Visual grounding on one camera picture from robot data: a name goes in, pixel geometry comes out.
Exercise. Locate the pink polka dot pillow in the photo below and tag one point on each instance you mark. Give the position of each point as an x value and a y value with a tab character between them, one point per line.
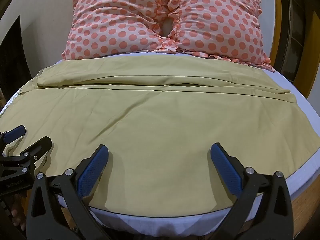
217	22
112	25

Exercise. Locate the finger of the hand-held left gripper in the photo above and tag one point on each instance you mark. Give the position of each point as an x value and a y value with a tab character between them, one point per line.
13	133
37	150

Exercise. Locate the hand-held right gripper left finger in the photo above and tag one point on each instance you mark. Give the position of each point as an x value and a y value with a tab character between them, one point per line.
91	171

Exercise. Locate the person's left hand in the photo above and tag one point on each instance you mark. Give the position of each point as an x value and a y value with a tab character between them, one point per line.
18	212

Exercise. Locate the dark wooden panel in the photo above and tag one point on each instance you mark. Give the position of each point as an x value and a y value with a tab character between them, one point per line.
15	52

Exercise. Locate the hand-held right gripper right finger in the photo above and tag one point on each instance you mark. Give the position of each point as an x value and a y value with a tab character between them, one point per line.
225	170

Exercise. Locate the yellow wooden headboard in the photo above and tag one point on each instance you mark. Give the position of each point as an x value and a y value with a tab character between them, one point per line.
282	30

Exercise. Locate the bed with white sheet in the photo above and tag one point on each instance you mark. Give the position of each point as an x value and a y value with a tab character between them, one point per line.
155	222

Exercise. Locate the yellow-green bed sheet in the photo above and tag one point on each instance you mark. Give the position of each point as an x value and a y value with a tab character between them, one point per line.
160	120

